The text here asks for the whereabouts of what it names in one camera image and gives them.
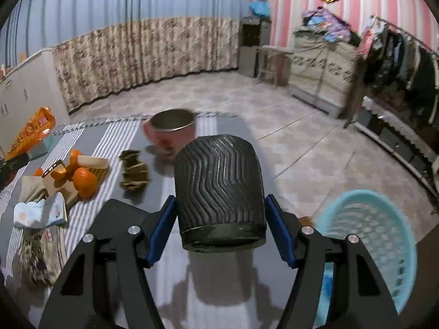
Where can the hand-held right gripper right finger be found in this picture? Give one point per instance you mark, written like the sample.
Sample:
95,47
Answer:
279,226

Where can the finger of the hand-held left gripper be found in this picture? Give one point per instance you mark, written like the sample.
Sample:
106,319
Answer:
13,168

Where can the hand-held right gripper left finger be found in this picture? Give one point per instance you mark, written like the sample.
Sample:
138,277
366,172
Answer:
163,226

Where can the black ribbed cup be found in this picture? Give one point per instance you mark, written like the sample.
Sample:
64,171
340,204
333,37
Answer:
219,185

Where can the light blue plastic basket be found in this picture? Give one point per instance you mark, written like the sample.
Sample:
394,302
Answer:
370,219

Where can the beige printed snack packet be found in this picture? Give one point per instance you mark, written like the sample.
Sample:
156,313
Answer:
37,257

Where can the orange snack bag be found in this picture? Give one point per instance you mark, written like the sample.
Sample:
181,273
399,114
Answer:
31,130

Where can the small orange peel piece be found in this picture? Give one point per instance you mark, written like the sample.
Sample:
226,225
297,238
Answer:
59,175
75,158

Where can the white printed tissue pack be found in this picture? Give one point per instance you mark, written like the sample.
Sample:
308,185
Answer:
39,212

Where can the brown phone case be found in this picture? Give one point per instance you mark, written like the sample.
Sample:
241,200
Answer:
68,191

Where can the dark brown crumpled wrapper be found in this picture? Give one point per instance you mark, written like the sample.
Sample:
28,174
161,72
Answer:
133,173

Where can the white cabinet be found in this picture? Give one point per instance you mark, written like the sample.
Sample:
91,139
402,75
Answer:
27,89

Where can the pink mug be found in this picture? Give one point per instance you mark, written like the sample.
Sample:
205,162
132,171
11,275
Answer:
164,137

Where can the grey striped tablecloth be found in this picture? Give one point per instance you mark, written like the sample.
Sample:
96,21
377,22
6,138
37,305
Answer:
113,140

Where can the low shelf with lace cover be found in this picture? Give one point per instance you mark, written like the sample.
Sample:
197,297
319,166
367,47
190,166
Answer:
394,133

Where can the floral cloth covered cabinet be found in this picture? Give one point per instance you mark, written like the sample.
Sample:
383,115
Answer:
322,72

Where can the floral beige curtain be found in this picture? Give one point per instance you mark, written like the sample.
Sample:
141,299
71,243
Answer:
147,54

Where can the dark water dispenser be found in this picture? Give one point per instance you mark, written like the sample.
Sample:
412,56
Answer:
250,44

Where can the clothes rack with garments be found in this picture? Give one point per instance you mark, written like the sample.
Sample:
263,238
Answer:
401,61

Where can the pile of colourful clothes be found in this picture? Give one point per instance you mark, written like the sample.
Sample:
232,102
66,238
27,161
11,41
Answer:
325,24

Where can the teal cloth bundle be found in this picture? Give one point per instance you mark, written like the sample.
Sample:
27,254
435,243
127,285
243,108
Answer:
259,7

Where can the metal frame chair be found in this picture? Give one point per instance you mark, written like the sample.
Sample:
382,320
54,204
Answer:
272,65

